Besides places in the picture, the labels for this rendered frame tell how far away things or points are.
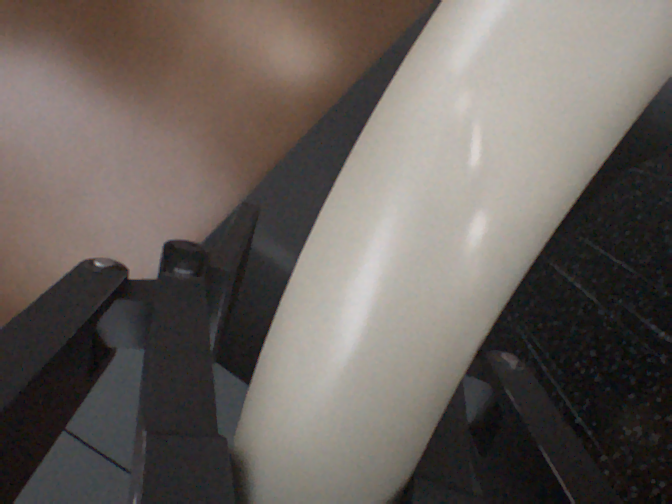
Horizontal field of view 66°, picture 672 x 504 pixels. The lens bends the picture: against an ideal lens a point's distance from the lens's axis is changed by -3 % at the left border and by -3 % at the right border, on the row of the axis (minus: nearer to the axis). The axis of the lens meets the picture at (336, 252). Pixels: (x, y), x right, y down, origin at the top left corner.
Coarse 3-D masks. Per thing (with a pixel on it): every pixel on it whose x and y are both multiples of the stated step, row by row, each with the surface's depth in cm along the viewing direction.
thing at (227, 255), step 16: (240, 208) 19; (256, 208) 20; (240, 224) 18; (256, 224) 21; (224, 240) 16; (240, 240) 16; (224, 256) 15; (240, 256) 15; (208, 272) 14; (224, 272) 14; (240, 272) 17; (208, 288) 14; (224, 288) 14; (208, 304) 14; (224, 304) 14; (224, 320) 15
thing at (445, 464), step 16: (464, 400) 12; (448, 416) 11; (464, 416) 11; (448, 432) 10; (464, 432) 10; (432, 448) 10; (448, 448) 10; (464, 448) 10; (432, 464) 9; (448, 464) 9; (464, 464) 10; (416, 480) 8; (432, 480) 8; (448, 480) 9; (464, 480) 9; (416, 496) 8; (432, 496) 8; (448, 496) 8; (464, 496) 8; (480, 496) 8
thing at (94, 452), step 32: (128, 352) 96; (96, 384) 84; (128, 384) 89; (224, 384) 108; (96, 416) 79; (128, 416) 84; (224, 416) 100; (64, 448) 71; (96, 448) 75; (128, 448) 78; (32, 480) 64; (64, 480) 67; (96, 480) 70; (128, 480) 74
